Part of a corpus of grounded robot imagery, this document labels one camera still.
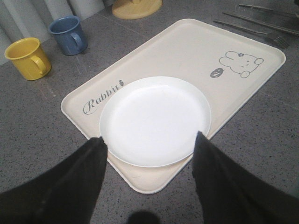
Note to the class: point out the white round plate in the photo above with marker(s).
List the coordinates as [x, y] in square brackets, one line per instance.
[153, 122]

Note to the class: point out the wooden mug tree stand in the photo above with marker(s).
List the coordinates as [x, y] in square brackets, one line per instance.
[135, 9]

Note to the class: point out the silver fork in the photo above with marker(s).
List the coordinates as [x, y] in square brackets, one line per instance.
[272, 37]

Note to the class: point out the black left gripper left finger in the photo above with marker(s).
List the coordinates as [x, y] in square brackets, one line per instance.
[65, 194]

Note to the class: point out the grey curtain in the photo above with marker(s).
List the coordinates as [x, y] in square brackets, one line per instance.
[31, 18]

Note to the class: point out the yellow mug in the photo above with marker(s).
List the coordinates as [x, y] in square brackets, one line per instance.
[29, 58]

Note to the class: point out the blue mug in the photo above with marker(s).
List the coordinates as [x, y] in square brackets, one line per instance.
[69, 35]

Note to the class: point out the cream rabbit serving tray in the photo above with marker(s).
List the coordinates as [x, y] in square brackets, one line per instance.
[227, 68]

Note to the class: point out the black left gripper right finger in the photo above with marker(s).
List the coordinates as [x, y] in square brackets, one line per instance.
[229, 194]

